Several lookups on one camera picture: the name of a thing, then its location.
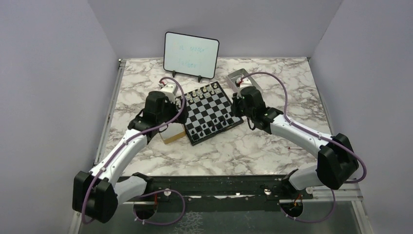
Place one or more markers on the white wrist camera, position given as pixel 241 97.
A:
pixel 170 90
pixel 242 84

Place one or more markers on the silver pink metal tin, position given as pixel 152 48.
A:
pixel 241 73

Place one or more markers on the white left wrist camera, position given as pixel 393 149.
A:
pixel 170 90

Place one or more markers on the black white chessboard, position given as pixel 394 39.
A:
pixel 199 114

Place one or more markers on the small whiteboard on stand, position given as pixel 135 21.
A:
pixel 190 55

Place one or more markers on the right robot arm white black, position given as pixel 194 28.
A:
pixel 335 161

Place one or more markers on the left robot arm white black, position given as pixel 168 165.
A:
pixel 97 193

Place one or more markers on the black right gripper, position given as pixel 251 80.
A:
pixel 234 107

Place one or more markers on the row of white chess pieces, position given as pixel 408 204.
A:
pixel 206 94

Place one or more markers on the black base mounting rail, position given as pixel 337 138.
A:
pixel 218 193

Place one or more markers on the gold metal tin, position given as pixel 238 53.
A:
pixel 172 132

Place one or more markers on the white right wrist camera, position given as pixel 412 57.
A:
pixel 242 84

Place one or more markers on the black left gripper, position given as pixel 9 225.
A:
pixel 182 118

